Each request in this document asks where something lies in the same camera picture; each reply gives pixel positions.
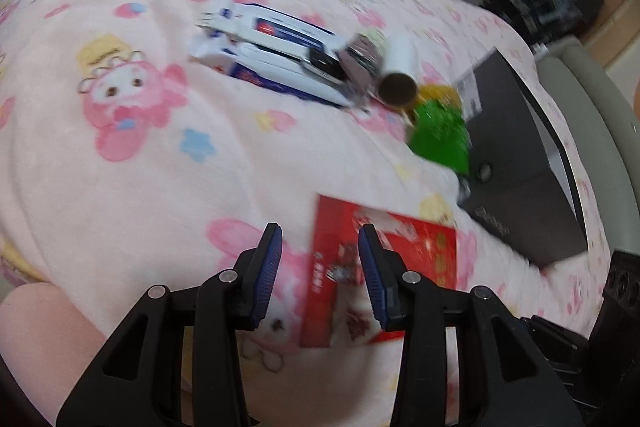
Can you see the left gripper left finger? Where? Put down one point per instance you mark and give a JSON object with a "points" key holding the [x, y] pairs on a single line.
{"points": [[135, 379]]}

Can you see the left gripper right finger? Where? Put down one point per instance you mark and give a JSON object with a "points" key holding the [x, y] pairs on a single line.
{"points": [[504, 380]]}

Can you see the red envelope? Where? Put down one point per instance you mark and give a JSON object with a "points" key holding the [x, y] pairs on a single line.
{"points": [[338, 311]]}

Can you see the green yellow plastic toy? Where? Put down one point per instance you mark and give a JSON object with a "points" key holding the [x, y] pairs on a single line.
{"points": [[439, 131]]}

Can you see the white blue wet wipes pack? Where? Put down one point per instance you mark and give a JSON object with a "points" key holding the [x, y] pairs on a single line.
{"points": [[274, 50]]}

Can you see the dark grey storage box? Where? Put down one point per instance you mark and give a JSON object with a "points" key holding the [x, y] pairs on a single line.
{"points": [[520, 186]]}

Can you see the pink cartoon fleece blanket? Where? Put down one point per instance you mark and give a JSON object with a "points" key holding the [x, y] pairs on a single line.
{"points": [[124, 164]]}

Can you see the grey sofa cushion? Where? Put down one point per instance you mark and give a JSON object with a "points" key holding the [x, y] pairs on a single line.
{"points": [[606, 133]]}

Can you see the white paper roll tube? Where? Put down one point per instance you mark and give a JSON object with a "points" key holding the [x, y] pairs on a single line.
{"points": [[397, 86]]}

